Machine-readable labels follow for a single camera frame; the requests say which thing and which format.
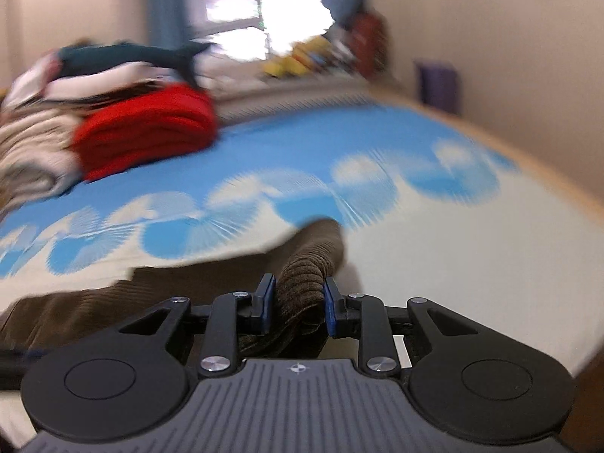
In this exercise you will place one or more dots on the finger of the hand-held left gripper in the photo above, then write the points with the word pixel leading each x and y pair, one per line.
pixel 14 368

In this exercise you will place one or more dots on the blue and white printed blanket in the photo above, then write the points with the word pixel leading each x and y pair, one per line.
pixel 330 151

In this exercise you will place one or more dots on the grey window sill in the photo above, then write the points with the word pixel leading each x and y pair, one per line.
pixel 292 92

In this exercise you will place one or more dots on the window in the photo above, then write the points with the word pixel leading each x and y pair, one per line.
pixel 255 4

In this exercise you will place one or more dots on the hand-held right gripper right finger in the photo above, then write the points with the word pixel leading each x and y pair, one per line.
pixel 331 309

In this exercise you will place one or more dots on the yellow plush bear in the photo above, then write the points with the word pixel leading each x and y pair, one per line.
pixel 297 59

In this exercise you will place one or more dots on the red-brown plush toy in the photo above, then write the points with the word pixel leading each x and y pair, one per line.
pixel 373 42

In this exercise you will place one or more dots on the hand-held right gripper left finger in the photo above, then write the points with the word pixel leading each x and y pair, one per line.
pixel 267 304

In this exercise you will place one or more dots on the teal shark plush toy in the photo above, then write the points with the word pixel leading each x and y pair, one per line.
pixel 118 54

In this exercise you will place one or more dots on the striped beige clothes pile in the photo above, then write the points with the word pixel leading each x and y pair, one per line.
pixel 33 146

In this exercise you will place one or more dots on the purple box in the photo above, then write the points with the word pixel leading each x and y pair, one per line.
pixel 436 85

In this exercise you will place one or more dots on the wooden bed frame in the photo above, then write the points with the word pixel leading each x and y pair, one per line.
pixel 542 170

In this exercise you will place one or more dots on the red folded cloth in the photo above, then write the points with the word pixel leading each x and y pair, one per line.
pixel 151 132

